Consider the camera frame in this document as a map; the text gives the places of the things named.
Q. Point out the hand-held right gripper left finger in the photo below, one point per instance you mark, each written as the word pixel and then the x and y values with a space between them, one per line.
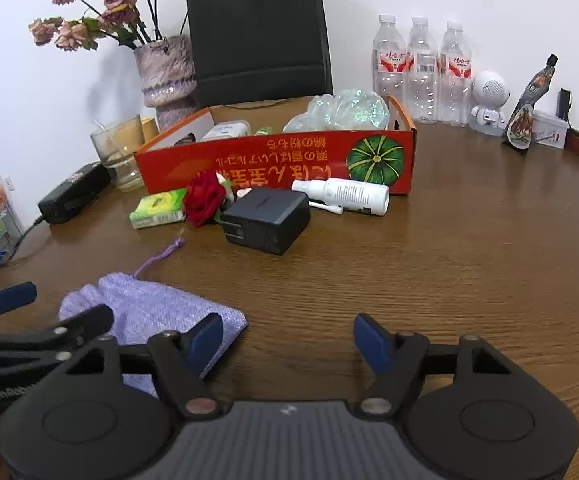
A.
pixel 205 342

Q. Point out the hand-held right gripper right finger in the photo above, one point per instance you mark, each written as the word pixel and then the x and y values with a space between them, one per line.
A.
pixel 370 342

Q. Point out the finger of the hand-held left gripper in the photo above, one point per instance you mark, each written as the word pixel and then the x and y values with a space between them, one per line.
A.
pixel 9 297
pixel 81 320

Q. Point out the brown wooden desk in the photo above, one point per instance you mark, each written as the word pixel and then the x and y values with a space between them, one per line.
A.
pixel 419 270

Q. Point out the black power brick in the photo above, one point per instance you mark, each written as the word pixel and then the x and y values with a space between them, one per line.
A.
pixel 71 192

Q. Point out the green tissue pack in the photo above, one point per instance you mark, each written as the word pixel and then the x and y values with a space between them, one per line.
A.
pixel 157 208

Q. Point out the black power adapter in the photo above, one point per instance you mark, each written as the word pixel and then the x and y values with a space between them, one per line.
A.
pixel 269 220

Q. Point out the red artificial rose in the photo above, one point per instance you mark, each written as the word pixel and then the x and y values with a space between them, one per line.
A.
pixel 202 201

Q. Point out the white plastic nozzle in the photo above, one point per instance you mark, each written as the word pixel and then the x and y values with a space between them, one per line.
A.
pixel 325 207

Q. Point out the white spray bottle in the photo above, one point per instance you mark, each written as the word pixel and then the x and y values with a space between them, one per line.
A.
pixel 349 193

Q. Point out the clear glass cup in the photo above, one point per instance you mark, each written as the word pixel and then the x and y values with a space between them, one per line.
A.
pixel 114 160

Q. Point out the red cardboard box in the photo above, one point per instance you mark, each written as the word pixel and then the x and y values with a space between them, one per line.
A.
pixel 279 160

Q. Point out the white plastic container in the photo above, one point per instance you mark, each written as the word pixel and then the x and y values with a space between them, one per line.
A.
pixel 227 130

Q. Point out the clear crumpled plastic bag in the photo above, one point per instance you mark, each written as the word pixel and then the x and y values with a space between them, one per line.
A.
pixel 339 110

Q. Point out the purple ceramic vase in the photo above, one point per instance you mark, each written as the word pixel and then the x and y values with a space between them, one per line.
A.
pixel 164 75

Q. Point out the white robot speaker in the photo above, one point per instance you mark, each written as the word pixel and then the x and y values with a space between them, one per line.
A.
pixel 490 95

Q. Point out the clear plastic water bottle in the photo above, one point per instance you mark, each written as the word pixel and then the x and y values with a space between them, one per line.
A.
pixel 391 67
pixel 454 75
pixel 422 70

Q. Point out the bottle-shaped snack packet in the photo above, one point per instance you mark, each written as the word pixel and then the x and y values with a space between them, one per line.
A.
pixel 525 112

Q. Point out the white tin box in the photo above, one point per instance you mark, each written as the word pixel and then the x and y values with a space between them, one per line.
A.
pixel 549 130

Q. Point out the small black box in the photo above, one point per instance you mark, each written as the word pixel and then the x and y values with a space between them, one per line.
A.
pixel 564 105

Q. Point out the black paper bag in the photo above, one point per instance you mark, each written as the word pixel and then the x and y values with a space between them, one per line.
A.
pixel 259 35

